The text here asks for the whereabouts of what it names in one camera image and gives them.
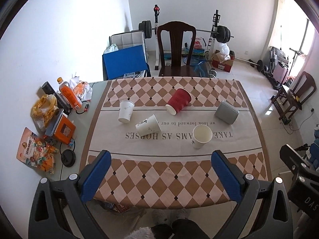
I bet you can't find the white fuzzy slipper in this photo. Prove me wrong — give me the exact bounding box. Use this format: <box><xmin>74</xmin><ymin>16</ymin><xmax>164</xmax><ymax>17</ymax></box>
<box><xmin>150</xmin><ymin>209</ymin><xmax>192</xmax><ymax>226</ymax></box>

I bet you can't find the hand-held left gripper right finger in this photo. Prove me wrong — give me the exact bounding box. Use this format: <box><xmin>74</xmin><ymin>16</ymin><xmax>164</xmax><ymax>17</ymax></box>
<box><xmin>211</xmin><ymin>150</ymin><xmax>293</xmax><ymax>239</ymax></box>

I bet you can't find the grey cup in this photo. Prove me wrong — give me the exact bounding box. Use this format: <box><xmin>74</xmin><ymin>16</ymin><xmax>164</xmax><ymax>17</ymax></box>
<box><xmin>214</xmin><ymin>100</ymin><xmax>240</xmax><ymax>124</ymax></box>

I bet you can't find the black power strip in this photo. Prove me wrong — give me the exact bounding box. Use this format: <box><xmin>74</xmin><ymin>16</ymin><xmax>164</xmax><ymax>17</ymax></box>
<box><xmin>271</xmin><ymin>96</ymin><xmax>291</xmax><ymax>125</ymax></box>

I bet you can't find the white squat rack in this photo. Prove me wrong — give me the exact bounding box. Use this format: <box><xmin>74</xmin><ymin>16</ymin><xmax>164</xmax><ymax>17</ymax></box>
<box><xmin>152</xmin><ymin>4</ymin><xmax>222</xmax><ymax>71</ymax></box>

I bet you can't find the red and white plastic bag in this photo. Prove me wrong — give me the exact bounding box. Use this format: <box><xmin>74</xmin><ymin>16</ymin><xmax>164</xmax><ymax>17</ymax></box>
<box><xmin>191</xmin><ymin>37</ymin><xmax>206</xmax><ymax>52</ymax></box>

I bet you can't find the dark wooden chair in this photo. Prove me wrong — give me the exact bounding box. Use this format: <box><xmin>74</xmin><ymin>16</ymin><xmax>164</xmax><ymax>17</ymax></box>
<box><xmin>158</xmin><ymin>21</ymin><xmax>200</xmax><ymax>77</ymax></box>
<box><xmin>277</xmin><ymin>71</ymin><xmax>317</xmax><ymax>123</ymax></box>

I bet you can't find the person's leg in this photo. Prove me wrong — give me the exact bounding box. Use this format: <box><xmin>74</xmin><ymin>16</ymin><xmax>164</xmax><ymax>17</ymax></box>
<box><xmin>171</xmin><ymin>218</ymin><xmax>207</xmax><ymax>239</ymax></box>

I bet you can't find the pink suitcase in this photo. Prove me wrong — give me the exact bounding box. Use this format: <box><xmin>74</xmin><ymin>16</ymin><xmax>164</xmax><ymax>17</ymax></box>
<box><xmin>273</xmin><ymin>61</ymin><xmax>291</xmax><ymax>85</ymax></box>

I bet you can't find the yellow plastic bag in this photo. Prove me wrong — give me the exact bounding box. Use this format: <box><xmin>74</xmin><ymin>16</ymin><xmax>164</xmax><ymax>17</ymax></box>
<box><xmin>30</xmin><ymin>95</ymin><xmax>61</xmax><ymax>133</ymax></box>

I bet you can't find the white padded chair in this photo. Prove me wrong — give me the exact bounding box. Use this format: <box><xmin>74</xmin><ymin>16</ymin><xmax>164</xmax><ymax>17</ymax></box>
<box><xmin>110</xmin><ymin>30</ymin><xmax>147</xmax><ymax>53</ymax></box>

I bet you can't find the black cylinder can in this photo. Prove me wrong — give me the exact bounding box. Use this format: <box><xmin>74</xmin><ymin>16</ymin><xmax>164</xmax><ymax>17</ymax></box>
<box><xmin>41</xmin><ymin>81</ymin><xmax>71</xmax><ymax>112</ymax></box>

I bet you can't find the folded metal frame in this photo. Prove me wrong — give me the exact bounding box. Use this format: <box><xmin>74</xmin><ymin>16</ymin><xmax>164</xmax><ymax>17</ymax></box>
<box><xmin>268</xmin><ymin>46</ymin><xmax>291</xmax><ymax>80</ymax></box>

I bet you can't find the red ribbed paper cup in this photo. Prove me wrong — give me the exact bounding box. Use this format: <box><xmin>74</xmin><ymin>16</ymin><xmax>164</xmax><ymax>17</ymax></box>
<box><xmin>165</xmin><ymin>88</ymin><xmax>192</xmax><ymax>115</ymax></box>

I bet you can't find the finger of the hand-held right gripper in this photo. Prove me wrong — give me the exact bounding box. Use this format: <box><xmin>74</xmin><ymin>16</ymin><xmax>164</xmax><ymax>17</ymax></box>
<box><xmin>279</xmin><ymin>144</ymin><xmax>313</xmax><ymax>180</ymax></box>

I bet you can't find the red cardboard box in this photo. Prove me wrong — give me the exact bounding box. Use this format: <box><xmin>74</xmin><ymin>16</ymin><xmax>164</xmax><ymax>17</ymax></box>
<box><xmin>212</xmin><ymin>51</ymin><xmax>235</xmax><ymax>72</ymax></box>

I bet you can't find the checkered tablecloth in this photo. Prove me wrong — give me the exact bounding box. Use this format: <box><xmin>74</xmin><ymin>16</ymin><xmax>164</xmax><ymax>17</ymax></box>
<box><xmin>80</xmin><ymin>77</ymin><xmax>272</xmax><ymax>208</ymax></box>

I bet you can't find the black round lid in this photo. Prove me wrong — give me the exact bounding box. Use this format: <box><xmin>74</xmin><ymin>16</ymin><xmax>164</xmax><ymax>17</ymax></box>
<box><xmin>61</xmin><ymin>149</ymin><xmax>76</xmax><ymax>167</ymax></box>

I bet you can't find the white paper cup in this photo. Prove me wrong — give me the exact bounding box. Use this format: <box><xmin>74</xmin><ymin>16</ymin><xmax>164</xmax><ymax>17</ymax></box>
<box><xmin>192</xmin><ymin>125</ymin><xmax>213</xmax><ymax>149</ymax></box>
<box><xmin>118</xmin><ymin>100</ymin><xmax>135</xmax><ymax>123</ymax></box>
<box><xmin>135</xmin><ymin>115</ymin><xmax>161</xmax><ymax>137</ymax></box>

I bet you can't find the blue board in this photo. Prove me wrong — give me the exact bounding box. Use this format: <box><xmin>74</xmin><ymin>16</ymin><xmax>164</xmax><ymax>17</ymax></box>
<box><xmin>102</xmin><ymin>45</ymin><xmax>148</xmax><ymax>80</ymax></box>

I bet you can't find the orange drink bottle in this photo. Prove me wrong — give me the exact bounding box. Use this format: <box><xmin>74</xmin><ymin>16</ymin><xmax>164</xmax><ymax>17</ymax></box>
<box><xmin>57</xmin><ymin>77</ymin><xmax>83</xmax><ymax>111</ymax></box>

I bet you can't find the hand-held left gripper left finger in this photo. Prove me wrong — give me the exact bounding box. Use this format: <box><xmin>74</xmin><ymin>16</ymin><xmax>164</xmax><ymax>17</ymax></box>
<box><xmin>28</xmin><ymin>150</ymin><xmax>112</xmax><ymax>239</ymax></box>

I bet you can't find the barbell with black plates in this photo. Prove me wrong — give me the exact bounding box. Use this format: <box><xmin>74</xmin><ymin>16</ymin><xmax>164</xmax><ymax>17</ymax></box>
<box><xmin>138</xmin><ymin>20</ymin><xmax>235</xmax><ymax>43</ymax></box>

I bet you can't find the colourful snack packet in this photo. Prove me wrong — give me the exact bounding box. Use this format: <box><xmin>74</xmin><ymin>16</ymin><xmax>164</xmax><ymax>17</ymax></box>
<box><xmin>16</xmin><ymin>127</ymin><xmax>59</xmax><ymax>175</ymax></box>

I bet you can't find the small barbell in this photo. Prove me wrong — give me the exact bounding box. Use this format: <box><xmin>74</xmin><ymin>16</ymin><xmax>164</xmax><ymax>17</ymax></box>
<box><xmin>234</xmin><ymin>57</ymin><xmax>265</xmax><ymax>73</ymax></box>

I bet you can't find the orange and white snack bag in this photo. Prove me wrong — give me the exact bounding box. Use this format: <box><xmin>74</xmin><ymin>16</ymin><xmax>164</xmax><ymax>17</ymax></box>
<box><xmin>70</xmin><ymin>76</ymin><xmax>94</xmax><ymax>103</ymax></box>

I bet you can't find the orange box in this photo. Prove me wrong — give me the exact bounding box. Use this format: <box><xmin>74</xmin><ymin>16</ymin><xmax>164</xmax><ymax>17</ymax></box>
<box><xmin>51</xmin><ymin>116</ymin><xmax>76</xmax><ymax>145</ymax></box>

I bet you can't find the blue cloth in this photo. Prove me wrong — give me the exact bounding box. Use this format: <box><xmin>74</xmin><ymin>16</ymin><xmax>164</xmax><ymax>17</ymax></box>
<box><xmin>308</xmin><ymin>124</ymin><xmax>319</xmax><ymax>172</ymax></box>

